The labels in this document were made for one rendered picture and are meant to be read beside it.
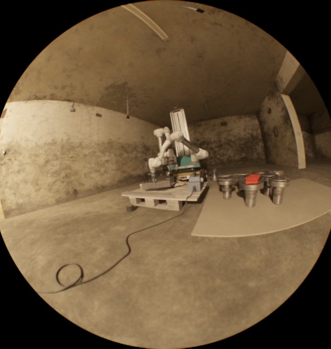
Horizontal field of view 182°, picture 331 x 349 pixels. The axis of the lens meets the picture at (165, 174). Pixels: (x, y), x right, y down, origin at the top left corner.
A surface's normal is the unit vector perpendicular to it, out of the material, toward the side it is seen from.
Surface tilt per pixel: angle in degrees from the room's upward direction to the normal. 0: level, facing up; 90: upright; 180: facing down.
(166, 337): 0
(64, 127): 90
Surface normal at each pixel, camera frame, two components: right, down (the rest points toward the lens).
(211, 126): -0.51, 0.15
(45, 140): 0.85, -0.07
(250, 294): -0.14, -0.99
